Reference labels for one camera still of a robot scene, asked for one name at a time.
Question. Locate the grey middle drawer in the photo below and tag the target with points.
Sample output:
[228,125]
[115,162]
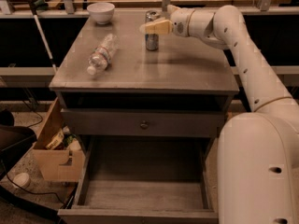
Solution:
[127,123]

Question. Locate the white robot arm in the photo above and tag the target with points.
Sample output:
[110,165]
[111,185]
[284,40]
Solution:
[256,150]

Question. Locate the silver redbull can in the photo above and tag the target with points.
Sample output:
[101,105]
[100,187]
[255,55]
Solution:
[152,40]

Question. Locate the round metal drawer knob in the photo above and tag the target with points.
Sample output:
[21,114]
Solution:
[144,125]

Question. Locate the white stick with black handle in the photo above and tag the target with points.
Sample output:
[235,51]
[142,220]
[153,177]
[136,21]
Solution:
[40,30]

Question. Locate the white round lid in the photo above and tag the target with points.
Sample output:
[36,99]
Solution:
[21,180]

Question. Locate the black chair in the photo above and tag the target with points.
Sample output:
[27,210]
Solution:
[15,141]

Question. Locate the cardboard box with items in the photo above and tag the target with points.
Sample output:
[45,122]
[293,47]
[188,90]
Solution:
[61,164]

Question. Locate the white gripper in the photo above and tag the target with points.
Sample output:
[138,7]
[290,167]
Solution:
[179,22]

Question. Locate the clear plastic water bottle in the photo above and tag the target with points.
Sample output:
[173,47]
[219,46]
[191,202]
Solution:
[101,58]

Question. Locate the white ceramic bowl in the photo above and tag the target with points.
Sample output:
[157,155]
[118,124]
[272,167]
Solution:
[101,12]

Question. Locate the grey open bottom drawer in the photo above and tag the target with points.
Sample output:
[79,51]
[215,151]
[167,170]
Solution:
[141,180]

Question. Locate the grey wooden drawer cabinet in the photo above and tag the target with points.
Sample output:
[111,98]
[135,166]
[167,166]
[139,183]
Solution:
[183,75]

